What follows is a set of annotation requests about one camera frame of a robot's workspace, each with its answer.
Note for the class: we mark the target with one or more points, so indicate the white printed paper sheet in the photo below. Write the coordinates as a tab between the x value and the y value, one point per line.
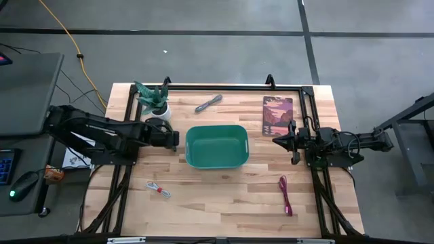
73	159

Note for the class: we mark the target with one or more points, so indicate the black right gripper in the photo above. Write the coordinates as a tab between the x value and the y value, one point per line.
298	140

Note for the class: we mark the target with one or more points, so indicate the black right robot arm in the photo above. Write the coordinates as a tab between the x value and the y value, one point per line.
366	140

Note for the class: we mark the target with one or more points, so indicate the dark grey side desk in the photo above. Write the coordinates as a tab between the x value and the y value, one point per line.
27	95

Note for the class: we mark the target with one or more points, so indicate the teal plastic bin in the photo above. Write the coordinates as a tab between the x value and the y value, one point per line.
217	149

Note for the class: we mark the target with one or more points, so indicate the red-lit dark device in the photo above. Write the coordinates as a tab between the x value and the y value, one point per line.
4	60

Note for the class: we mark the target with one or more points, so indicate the white plant pot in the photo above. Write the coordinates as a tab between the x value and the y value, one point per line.
164	113

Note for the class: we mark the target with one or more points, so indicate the black metal stand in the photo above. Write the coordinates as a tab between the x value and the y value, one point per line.
410	159

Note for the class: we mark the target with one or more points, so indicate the silver metal bracket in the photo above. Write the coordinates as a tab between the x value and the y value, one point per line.
315	241
126	240

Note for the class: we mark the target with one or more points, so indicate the black metal table frame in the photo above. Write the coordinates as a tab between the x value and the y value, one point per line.
220	87

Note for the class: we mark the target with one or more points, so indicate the small orange object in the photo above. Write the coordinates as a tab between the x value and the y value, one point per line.
53	174

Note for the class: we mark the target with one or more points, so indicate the green snake plant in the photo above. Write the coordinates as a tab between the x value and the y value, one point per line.
152	98

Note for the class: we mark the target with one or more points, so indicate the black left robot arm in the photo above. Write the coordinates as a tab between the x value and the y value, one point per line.
101	130

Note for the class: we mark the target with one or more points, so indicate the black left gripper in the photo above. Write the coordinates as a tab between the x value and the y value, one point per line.
166	139

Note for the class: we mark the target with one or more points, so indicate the black computer mouse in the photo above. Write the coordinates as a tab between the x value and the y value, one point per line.
22	186

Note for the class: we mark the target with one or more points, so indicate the flat grey board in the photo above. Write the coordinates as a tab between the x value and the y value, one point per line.
278	115

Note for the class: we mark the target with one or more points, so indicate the blue-lit keyboard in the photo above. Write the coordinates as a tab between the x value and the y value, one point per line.
6	167

